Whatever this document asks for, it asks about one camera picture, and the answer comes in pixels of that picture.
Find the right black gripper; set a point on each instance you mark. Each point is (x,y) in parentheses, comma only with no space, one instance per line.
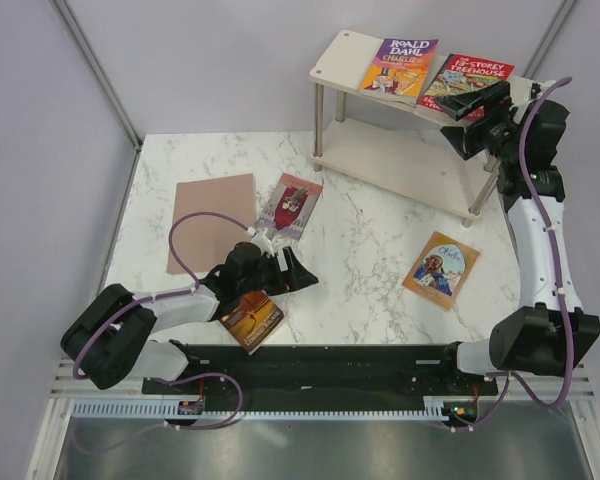
(461,105)

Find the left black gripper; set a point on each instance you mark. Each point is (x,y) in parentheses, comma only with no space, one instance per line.
(298,279)

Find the red 13-Storey Treehouse book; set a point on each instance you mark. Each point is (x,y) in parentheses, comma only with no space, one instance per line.
(457,74)

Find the orange Othello book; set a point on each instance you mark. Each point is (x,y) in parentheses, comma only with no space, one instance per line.
(441,270)

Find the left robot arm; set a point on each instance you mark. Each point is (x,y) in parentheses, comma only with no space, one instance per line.
(110,339)

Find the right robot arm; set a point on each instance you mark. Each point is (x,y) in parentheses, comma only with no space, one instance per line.
(550,332)

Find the white two-tier shelf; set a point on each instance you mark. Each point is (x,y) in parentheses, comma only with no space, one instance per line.
(418,165)

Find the dark brown Leonard book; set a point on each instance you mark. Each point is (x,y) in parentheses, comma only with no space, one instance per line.
(255,318)

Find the grey red illustrated book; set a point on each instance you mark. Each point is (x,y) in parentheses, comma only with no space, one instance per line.
(289,207)

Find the Roald Dahl Charlie book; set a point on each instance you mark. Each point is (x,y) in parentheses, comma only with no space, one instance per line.
(398,71)

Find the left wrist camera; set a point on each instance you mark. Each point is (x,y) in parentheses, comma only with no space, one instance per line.
(264,243)

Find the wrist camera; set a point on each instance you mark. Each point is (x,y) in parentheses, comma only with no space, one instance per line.
(264,243)
(535,90)

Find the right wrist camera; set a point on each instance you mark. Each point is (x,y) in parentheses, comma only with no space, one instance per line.
(535,90)

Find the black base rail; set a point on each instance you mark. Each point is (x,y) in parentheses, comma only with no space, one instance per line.
(345,375)

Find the white slotted cable duct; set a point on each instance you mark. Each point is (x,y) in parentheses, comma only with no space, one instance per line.
(426,409)

